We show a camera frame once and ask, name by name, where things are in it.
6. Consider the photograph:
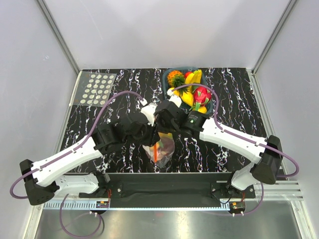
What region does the clear zip top bag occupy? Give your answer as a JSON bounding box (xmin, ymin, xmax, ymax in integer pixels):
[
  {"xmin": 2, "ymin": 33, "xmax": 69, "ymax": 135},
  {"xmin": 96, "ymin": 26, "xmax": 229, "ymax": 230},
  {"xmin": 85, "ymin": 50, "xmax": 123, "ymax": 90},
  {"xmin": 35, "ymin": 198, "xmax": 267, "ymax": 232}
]
[{"xmin": 143, "ymin": 140, "xmax": 173, "ymax": 168}]

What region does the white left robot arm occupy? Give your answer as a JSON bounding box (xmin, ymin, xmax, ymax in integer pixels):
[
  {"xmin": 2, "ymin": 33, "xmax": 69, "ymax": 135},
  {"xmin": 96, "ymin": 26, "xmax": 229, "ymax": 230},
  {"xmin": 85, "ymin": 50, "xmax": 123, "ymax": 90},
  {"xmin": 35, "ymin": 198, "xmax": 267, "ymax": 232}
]
[{"xmin": 19, "ymin": 112, "xmax": 160, "ymax": 206}]

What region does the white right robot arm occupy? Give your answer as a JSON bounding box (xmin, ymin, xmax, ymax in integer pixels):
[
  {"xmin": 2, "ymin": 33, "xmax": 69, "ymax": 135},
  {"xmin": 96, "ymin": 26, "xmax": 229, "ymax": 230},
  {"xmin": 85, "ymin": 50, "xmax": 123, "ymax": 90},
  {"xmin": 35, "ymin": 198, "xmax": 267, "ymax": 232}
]
[{"xmin": 154, "ymin": 100, "xmax": 282, "ymax": 198}]

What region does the yellow lemon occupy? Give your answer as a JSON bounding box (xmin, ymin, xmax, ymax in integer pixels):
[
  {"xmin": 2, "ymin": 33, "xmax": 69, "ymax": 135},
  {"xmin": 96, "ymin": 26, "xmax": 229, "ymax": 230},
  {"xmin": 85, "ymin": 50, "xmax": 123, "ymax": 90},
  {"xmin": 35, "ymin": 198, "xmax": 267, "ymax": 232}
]
[{"xmin": 167, "ymin": 88, "xmax": 180, "ymax": 97}]

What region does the small yellow orange fruit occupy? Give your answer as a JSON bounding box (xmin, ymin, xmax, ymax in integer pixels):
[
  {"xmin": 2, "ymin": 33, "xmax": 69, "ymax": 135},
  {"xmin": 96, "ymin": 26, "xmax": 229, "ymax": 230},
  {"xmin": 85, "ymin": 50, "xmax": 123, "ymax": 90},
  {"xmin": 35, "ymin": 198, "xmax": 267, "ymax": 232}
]
[{"xmin": 180, "ymin": 92, "xmax": 194, "ymax": 107}]

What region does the transparent blue plastic fruit tray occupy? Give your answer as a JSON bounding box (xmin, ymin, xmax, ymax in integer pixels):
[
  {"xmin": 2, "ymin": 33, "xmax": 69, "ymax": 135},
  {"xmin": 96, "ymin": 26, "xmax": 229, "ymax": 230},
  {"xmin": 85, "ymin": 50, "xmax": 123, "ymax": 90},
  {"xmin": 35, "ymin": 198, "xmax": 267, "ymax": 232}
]
[{"xmin": 162, "ymin": 67, "xmax": 214, "ymax": 115}]

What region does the pink dragon fruit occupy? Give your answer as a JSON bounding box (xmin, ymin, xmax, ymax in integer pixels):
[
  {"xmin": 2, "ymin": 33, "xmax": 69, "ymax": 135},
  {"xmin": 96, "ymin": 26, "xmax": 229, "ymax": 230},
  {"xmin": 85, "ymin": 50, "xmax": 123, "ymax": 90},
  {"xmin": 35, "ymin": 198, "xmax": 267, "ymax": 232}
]
[{"xmin": 189, "ymin": 86, "xmax": 212, "ymax": 114}]

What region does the orange pineapple toy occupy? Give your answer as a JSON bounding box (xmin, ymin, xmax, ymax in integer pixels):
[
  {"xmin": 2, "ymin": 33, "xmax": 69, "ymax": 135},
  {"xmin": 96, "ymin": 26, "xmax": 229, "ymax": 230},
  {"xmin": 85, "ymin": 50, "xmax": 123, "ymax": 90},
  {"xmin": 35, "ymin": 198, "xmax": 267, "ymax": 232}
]
[{"xmin": 167, "ymin": 70, "xmax": 186, "ymax": 88}]

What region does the red apple behind bananas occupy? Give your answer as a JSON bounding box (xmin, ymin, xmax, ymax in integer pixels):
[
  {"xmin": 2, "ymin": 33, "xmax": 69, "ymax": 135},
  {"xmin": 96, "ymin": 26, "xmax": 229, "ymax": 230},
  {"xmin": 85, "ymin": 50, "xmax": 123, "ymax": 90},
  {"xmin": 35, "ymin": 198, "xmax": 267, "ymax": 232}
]
[{"xmin": 185, "ymin": 72, "xmax": 192, "ymax": 78}]

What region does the yellow banana bunch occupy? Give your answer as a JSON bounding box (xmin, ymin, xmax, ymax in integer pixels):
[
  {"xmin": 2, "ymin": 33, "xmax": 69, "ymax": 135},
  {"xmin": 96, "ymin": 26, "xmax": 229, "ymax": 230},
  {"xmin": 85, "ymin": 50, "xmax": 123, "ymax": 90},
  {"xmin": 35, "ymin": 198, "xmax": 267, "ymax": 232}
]
[{"xmin": 184, "ymin": 69, "xmax": 202, "ymax": 84}]

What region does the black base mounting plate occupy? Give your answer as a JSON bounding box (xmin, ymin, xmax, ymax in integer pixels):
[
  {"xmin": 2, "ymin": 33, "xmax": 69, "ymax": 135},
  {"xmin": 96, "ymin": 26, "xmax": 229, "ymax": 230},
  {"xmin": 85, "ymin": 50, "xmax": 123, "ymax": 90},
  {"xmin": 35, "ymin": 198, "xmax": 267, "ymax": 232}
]
[{"xmin": 79, "ymin": 171, "xmax": 256, "ymax": 200}]

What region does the clear sheet with white dots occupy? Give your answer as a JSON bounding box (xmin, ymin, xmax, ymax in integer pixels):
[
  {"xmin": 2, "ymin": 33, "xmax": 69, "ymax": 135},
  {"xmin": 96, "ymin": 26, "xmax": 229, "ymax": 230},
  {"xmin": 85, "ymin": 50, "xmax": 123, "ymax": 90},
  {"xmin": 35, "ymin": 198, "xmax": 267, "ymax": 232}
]
[{"xmin": 69, "ymin": 71, "xmax": 117, "ymax": 107}]

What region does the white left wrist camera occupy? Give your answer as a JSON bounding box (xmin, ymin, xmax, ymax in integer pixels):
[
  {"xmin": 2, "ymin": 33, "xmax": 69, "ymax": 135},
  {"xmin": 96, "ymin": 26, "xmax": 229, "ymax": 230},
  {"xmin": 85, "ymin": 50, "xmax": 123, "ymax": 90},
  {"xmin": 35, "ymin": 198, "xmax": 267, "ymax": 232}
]
[{"xmin": 141, "ymin": 103, "xmax": 157, "ymax": 126}]

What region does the white slotted cable duct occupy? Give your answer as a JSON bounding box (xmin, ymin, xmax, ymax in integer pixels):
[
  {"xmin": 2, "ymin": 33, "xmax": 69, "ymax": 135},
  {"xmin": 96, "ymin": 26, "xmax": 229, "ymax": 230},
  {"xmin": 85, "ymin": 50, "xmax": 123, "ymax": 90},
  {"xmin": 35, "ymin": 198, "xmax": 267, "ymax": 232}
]
[{"xmin": 43, "ymin": 201, "xmax": 230, "ymax": 210}]

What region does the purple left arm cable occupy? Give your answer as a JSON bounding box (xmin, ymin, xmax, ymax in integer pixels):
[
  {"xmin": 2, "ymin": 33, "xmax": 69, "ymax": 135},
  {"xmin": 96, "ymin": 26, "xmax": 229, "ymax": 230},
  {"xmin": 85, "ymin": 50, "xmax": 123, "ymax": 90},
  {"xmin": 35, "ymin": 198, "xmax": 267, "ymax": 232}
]
[{"xmin": 9, "ymin": 91, "xmax": 148, "ymax": 238}]

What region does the aluminium frame rail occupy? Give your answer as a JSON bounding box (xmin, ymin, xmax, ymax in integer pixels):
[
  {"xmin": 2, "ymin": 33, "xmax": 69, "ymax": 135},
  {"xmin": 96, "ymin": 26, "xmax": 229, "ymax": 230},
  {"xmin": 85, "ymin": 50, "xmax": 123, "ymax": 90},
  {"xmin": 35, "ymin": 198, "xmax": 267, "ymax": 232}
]
[{"xmin": 216, "ymin": 180, "xmax": 304, "ymax": 201}]

